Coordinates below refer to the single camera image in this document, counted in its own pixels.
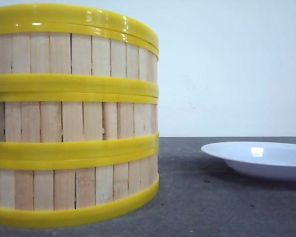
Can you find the woven yellow steamer lid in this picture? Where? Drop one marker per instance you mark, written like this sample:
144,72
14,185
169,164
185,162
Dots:
65,18

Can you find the white ceramic plate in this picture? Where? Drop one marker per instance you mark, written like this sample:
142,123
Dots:
265,160

